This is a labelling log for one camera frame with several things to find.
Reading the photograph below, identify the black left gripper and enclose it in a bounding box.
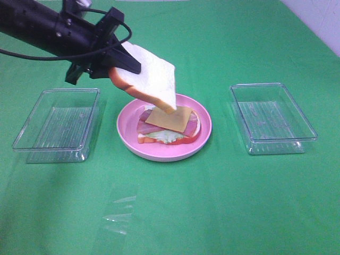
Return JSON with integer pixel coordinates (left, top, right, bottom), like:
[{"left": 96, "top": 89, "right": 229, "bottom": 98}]
[{"left": 55, "top": 7, "right": 141, "bottom": 85}]

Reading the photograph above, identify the toy bread slice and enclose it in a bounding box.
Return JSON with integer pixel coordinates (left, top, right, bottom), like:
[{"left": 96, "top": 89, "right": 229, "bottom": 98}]
[
  {"left": 108, "top": 42, "right": 176, "bottom": 114},
  {"left": 137, "top": 104, "right": 202, "bottom": 146}
]

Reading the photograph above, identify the tray bacon strip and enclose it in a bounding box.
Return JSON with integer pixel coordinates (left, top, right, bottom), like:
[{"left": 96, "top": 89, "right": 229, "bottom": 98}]
[
  {"left": 137, "top": 119, "right": 164, "bottom": 134},
  {"left": 140, "top": 110, "right": 200, "bottom": 138}
]

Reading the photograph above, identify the yellow toy cheese slice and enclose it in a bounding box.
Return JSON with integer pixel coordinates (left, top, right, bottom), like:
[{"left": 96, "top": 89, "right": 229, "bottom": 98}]
[{"left": 145, "top": 106, "right": 192, "bottom": 132}]

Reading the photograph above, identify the green toy lettuce leaf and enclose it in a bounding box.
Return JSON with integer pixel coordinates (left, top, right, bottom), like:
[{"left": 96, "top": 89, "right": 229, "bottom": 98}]
[{"left": 138, "top": 105, "right": 188, "bottom": 145}]

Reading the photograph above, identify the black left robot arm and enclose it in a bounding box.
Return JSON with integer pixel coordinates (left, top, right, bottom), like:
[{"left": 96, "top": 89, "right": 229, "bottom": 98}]
[{"left": 1, "top": 1, "right": 141, "bottom": 84}]

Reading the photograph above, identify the pink round plate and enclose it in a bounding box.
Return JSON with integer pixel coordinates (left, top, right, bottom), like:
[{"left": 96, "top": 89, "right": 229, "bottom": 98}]
[{"left": 116, "top": 93, "right": 213, "bottom": 162}]

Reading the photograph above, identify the clear left plastic tray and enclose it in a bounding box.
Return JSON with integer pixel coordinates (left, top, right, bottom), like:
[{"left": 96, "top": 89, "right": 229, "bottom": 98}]
[{"left": 12, "top": 88, "right": 100, "bottom": 164}]

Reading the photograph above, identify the clear plastic tray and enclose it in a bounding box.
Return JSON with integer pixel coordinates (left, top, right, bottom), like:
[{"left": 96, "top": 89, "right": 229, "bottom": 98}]
[
  {"left": 12, "top": 88, "right": 100, "bottom": 164},
  {"left": 229, "top": 83, "right": 318, "bottom": 155}
]

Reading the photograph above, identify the clear plastic film piece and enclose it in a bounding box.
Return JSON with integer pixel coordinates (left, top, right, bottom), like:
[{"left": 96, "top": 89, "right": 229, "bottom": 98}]
[{"left": 101, "top": 185, "right": 138, "bottom": 236}]

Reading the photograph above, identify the clear right plastic tray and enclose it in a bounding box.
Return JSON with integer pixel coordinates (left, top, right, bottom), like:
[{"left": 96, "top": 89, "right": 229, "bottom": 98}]
[{"left": 229, "top": 83, "right": 318, "bottom": 155}]

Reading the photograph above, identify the green tablecloth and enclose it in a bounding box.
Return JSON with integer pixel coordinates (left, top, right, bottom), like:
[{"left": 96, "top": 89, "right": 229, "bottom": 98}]
[{"left": 1, "top": 1, "right": 339, "bottom": 254}]

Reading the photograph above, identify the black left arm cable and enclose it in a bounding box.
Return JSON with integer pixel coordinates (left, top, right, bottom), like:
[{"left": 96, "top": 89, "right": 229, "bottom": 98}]
[{"left": 0, "top": 7, "right": 133, "bottom": 61}]

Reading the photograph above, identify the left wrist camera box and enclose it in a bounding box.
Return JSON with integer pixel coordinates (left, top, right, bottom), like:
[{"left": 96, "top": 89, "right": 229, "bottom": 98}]
[{"left": 62, "top": 0, "right": 92, "bottom": 17}]

